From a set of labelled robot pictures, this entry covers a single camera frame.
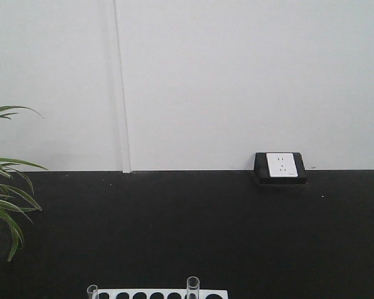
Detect white wall power socket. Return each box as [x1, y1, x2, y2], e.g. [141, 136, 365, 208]
[254, 153, 307, 185]

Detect clear glass test tube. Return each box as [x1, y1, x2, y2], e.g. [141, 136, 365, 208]
[86, 285, 99, 299]
[186, 276, 200, 299]

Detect white test tube rack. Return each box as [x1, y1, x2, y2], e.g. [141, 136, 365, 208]
[92, 288, 229, 298]

